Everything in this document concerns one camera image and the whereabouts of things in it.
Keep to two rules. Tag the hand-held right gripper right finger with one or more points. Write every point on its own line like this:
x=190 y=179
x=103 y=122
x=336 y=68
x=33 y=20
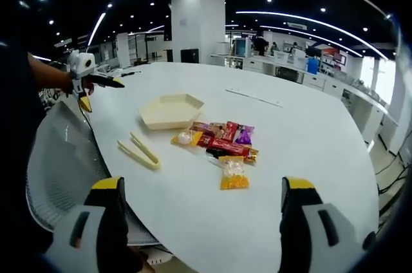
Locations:
x=309 y=240

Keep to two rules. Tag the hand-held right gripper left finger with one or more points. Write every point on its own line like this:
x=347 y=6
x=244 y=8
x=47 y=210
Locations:
x=96 y=240

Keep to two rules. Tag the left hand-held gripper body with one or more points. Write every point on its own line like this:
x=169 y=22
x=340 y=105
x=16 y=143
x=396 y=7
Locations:
x=80 y=63

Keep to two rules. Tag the beige hexagonal container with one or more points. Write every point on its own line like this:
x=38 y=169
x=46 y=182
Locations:
x=170 y=112

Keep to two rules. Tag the beige food tongs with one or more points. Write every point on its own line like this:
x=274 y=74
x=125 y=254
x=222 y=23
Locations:
x=146 y=157

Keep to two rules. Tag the person's left hand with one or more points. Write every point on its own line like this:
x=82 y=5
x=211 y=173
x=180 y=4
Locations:
x=68 y=84

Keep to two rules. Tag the black tool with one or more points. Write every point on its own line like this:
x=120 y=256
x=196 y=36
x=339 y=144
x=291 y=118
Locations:
x=130 y=73

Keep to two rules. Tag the grey mesh office chair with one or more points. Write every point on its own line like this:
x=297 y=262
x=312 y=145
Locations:
x=64 y=157

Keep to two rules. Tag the black cabinet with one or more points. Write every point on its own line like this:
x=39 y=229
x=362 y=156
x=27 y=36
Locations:
x=189 y=55

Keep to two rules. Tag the yellow snack packet white ball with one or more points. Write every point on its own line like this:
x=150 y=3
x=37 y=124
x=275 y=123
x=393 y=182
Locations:
x=185 y=138

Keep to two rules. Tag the yellow clear snack packet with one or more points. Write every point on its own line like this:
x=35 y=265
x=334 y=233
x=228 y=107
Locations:
x=234 y=173

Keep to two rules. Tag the gold brown snack packet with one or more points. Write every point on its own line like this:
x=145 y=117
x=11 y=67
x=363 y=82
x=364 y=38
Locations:
x=251 y=156

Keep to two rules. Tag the white square pillar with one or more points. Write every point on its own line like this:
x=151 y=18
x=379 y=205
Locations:
x=198 y=25

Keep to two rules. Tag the small red snack packet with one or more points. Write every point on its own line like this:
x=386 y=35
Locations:
x=206 y=140

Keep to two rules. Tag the long red snack packet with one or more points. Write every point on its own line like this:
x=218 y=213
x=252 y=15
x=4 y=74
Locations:
x=228 y=147

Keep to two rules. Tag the purple snack packet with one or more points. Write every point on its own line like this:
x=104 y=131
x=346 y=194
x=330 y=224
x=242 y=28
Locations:
x=243 y=136

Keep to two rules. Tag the upright red snack packet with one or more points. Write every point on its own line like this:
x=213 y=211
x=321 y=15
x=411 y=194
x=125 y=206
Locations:
x=231 y=130

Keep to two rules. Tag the white framed monitor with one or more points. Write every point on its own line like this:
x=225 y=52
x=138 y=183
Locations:
x=242 y=47

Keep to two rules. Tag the blue box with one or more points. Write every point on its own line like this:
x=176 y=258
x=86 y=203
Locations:
x=313 y=65

